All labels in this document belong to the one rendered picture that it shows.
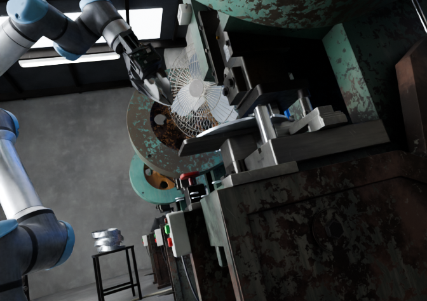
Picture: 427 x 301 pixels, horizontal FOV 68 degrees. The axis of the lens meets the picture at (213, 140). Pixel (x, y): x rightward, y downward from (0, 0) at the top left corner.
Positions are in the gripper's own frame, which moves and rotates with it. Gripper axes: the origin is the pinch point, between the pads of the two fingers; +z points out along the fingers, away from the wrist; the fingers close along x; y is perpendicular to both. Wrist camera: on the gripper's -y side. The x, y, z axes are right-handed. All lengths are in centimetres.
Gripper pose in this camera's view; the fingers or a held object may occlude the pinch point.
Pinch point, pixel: (168, 102)
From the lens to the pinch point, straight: 86.4
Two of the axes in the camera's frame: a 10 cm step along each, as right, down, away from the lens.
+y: 2.5, -3.0, -9.2
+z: 6.1, 7.8, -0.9
